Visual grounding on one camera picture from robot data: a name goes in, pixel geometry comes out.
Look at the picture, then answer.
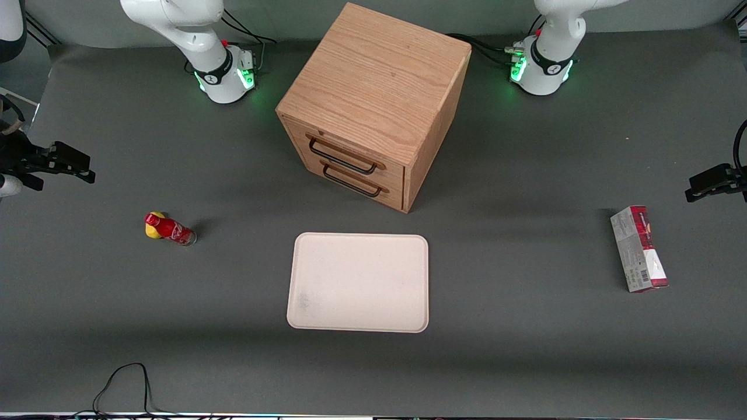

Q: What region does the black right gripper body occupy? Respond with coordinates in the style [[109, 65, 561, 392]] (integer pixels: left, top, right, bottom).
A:
[[0, 131, 52, 192]]

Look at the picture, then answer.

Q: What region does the red coke bottle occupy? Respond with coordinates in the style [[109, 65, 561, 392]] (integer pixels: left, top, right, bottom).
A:
[[145, 213, 197, 246]]

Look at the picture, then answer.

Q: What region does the cream plastic tray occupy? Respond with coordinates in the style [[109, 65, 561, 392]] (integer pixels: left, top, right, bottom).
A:
[[287, 232, 430, 334]]

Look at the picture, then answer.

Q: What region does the red and grey carton box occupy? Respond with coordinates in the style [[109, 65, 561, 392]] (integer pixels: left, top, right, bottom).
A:
[[610, 205, 669, 293]]

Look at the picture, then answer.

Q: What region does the grey table mat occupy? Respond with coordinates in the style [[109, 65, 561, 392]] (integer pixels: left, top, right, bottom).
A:
[[0, 20, 747, 416]]

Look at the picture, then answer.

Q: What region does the oak wooden drawer cabinet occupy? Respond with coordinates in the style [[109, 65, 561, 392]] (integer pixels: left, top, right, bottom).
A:
[[275, 2, 472, 214]]

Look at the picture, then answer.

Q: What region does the black frame bar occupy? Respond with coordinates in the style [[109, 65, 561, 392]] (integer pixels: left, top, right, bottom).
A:
[[23, 12, 60, 48]]

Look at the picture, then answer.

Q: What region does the black right arm base cable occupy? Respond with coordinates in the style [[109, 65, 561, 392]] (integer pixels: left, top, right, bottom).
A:
[[221, 8, 278, 75]]

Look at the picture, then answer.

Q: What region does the black arm base cable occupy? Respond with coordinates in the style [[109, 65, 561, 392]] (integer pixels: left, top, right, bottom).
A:
[[446, 32, 526, 66], [221, 8, 278, 75]]

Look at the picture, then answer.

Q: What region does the thin black looped cable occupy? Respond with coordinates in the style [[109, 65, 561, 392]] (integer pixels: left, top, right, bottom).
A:
[[92, 362, 179, 418]]

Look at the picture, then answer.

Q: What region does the black left arm base cable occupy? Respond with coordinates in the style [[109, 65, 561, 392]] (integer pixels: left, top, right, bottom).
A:
[[446, 32, 526, 66]]

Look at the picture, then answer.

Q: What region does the wooden drawer black handle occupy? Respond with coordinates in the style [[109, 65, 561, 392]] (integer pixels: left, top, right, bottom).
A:
[[286, 121, 405, 188], [301, 153, 405, 211]]

